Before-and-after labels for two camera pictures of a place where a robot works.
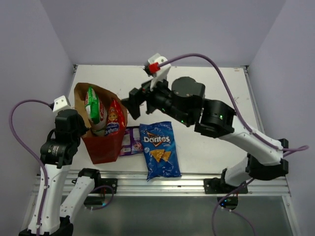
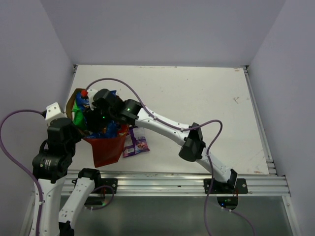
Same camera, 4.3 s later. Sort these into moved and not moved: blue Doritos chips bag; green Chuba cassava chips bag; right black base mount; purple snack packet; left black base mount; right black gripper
Moved: blue Doritos chips bag; right black gripper; green Chuba cassava chips bag
Not moved: purple snack packet; right black base mount; left black base mount
